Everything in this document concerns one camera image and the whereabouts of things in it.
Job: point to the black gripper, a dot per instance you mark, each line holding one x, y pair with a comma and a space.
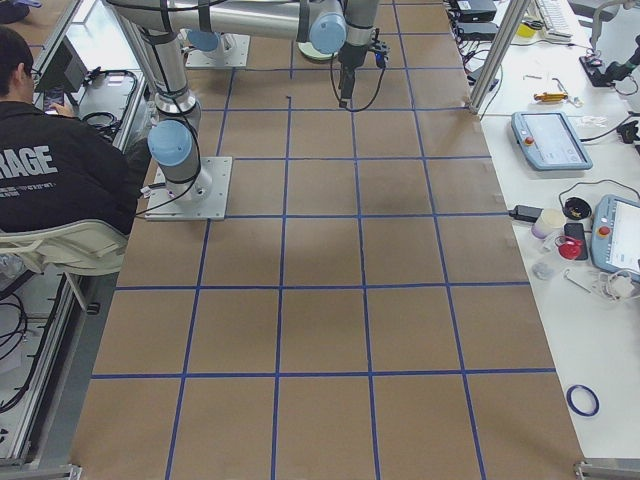
351, 56

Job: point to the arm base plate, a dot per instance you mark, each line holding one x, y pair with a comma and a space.
207, 198
236, 58

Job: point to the blue teach pendant far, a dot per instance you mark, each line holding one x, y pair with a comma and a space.
549, 142

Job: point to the light green plate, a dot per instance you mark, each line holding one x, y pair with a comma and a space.
309, 52

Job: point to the seated person in black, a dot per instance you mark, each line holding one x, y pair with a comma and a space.
56, 169

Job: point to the blue teach pendant near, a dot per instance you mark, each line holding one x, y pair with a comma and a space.
615, 236

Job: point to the red round object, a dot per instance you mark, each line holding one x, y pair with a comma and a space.
568, 247

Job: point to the blue tape roll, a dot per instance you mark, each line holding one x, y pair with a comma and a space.
582, 400

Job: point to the aluminium frame post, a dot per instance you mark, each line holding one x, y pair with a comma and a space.
508, 26

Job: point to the blue teach pendant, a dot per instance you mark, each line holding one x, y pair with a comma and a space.
615, 236
549, 142

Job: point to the white paper cup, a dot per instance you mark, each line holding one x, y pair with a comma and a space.
549, 221

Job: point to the black power adapter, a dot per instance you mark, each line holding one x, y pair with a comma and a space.
525, 213

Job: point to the pink smartphone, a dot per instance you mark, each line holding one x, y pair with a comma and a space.
52, 97

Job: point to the yellow clamp tool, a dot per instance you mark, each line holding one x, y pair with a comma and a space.
550, 97

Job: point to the white office chair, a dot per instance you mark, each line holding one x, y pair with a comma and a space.
83, 248

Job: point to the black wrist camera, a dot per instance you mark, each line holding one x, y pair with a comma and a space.
380, 51

